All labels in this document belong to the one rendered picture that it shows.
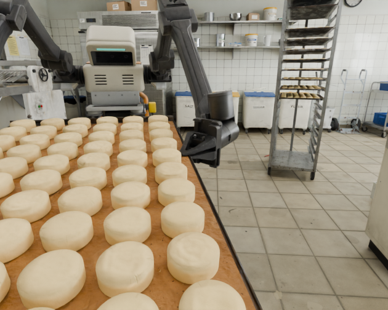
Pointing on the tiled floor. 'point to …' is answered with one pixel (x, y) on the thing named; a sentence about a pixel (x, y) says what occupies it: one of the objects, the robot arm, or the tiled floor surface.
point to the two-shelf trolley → (387, 113)
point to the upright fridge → (146, 27)
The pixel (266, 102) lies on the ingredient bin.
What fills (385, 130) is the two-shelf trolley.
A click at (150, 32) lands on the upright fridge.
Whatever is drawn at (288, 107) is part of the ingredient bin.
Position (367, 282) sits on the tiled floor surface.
